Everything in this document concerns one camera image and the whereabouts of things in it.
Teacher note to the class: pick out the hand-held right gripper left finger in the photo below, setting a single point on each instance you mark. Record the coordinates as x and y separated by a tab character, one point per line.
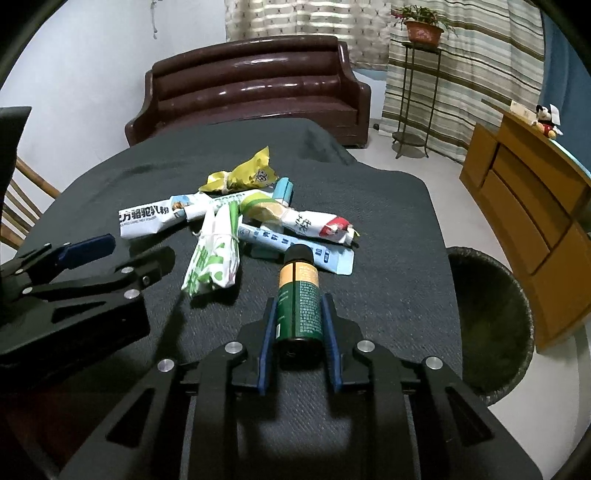
265	344

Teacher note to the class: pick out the potted plant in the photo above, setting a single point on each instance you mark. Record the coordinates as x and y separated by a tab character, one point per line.
422	32

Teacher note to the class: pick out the tissue box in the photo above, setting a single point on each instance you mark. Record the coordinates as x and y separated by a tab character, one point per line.
521	110

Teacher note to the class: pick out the trash bin with black bag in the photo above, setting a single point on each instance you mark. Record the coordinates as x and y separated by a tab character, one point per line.
489	323

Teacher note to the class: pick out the white card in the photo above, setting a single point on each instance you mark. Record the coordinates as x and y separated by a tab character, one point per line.
554	113

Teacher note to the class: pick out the wooden cabinet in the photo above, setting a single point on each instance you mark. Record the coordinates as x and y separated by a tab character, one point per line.
531	207

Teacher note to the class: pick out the beige patterned curtain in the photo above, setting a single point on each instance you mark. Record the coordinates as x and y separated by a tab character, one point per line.
300	18

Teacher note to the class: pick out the dark grey tablecloth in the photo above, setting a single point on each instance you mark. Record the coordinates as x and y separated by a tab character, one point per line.
392	277

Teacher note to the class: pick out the white red wrapper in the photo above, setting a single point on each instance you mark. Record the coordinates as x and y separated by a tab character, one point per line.
314	226

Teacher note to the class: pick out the brown leather sofa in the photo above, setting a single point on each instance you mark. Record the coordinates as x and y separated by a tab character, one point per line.
249	92

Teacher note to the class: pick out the striped curtain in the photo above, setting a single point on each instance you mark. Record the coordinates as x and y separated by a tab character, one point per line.
485	69

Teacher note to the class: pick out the white printed powder packet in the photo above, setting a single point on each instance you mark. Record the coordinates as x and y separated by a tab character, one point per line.
147	221

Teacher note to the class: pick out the wooden chair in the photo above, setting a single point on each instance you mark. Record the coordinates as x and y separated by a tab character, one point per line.
23	203

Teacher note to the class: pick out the blue curtain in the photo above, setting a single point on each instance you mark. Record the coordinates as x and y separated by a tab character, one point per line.
568	83

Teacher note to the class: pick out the yellow foil wrapper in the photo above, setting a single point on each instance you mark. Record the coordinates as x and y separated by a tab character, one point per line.
244	175

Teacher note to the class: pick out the green spray can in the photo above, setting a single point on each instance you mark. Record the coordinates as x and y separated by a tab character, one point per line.
299	304

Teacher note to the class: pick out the mouse plush toy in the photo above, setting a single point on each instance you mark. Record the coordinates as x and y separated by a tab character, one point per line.
547	122

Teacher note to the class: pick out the green white plastic bag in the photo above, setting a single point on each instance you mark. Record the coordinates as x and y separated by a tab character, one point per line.
212	263

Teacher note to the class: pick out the teal white box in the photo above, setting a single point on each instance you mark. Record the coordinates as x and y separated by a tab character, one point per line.
282	191

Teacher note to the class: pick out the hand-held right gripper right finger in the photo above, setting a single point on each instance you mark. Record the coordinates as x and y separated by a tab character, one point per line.
333	344

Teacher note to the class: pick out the green beige snack wrapper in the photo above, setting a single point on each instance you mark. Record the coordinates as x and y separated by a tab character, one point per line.
263	207

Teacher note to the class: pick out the rolled white green packet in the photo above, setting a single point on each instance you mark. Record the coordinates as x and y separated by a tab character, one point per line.
207	208

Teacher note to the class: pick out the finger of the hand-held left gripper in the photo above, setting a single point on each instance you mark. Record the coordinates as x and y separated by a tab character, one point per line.
138	272
87	247

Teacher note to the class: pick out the light blue long box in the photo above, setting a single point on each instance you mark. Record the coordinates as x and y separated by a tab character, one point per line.
332	261

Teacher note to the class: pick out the metal plant stand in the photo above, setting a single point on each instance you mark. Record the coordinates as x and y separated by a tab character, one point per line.
408	138

